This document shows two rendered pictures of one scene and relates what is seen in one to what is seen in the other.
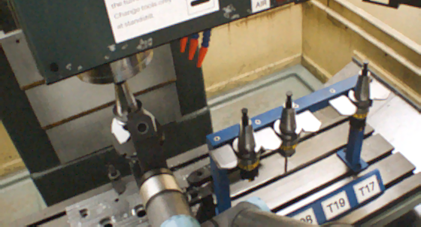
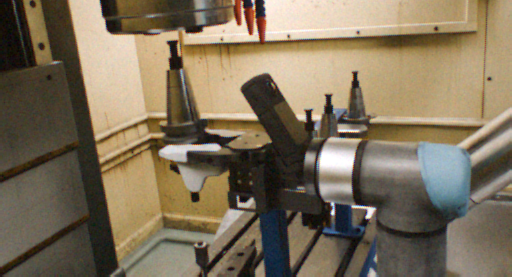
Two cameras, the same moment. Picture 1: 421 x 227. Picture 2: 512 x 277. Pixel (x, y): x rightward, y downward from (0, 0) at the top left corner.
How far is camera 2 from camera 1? 0.73 m
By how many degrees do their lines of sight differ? 45
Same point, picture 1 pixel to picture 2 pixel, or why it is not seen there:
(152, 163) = (301, 138)
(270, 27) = (125, 182)
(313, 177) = (324, 260)
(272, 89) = (147, 263)
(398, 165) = not seen: hidden behind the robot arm
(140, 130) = (273, 89)
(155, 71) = (62, 203)
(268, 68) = (133, 239)
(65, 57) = not seen: outside the picture
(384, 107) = not seen: hidden behind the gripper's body
